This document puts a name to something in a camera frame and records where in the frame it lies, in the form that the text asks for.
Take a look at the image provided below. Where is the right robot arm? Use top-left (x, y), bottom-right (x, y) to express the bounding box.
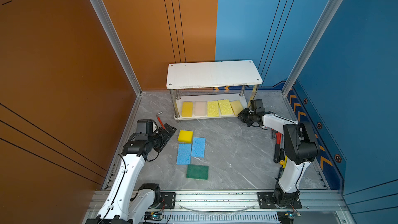
top-left (238, 100), bottom-right (321, 208)

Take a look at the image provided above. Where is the right circuit board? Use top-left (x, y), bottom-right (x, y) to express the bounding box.
top-left (277, 211), bottom-right (301, 224)

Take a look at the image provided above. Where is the white two-tier shelf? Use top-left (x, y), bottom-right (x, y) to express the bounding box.
top-left (166, 60), bottom-right (263, 121)

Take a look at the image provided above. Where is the pale pink sponge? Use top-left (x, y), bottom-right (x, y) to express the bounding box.
top-left (194, 101), bottom-right (207, 117)

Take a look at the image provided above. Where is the red pipe wrench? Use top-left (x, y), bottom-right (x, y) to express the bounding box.
top-left (272, 132), bottom-right (283, 146)

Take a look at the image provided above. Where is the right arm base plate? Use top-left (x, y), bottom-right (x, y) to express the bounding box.
top-left (257, 191), bottom-right (302, 209)

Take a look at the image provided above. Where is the cream yellow sponge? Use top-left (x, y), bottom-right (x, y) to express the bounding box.
top-left (230, 100), bottom-right (244, 116)

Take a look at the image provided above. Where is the left circuit board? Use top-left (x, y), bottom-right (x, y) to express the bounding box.
top-left (143, 212), bottom-right (164, 223)

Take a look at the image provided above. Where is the green scouring pad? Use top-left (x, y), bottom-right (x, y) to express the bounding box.
top-left (186, 164), bottom-right (209, 180)

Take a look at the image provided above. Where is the circuit board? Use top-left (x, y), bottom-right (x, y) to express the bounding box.
top-left (143, 212), bottom-right (164, 223)
top-left (277, 211), bottom-right (301, 224)

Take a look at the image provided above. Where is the blue sponge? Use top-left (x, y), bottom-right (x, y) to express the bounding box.
top-left (176, 144), bottom-right (192, 165)
top-left (191, 138), bottom-right (206, 158)

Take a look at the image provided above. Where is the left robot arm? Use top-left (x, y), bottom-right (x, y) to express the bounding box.
top-left (86, 119), bottom-right (177, 224)

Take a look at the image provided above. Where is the long yellow foam sponge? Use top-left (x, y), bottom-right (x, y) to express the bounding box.
top-left (181, 102), bottom-right (193, 118)

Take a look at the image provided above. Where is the yellow black screwdriver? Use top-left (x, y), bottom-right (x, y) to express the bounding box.
top-left (279, 155), bottom-right (288, 169)

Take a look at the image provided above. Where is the small thick yellow sponge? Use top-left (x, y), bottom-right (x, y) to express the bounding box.
top-left (178, 130), bottom-right (194, 144)

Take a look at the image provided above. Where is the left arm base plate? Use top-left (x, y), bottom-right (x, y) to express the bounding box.
top-left (149, 191), bottom-right (176, 209)

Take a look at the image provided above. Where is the yellow porous sponge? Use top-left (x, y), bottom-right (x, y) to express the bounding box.
top-left (207, 101), bottom-right (219, 117)
top-left (218, 99), bottom-right (234, 116)

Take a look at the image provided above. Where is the red hex key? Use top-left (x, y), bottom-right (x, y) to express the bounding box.
top-left (156, 112), bottom-right (165, 129)

